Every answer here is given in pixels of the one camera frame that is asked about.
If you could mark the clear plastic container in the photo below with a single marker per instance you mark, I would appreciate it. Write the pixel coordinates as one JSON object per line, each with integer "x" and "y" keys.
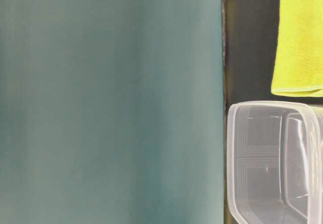
{"x": 274, "y": 162}

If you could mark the teal backdrop curtain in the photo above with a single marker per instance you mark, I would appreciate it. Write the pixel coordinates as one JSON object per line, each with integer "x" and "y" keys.
{"x": 112, "y": 111}

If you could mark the yellow microfibre towel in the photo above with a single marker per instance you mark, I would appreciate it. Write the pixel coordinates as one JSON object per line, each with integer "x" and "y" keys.
{"x": 298, "y": 63}

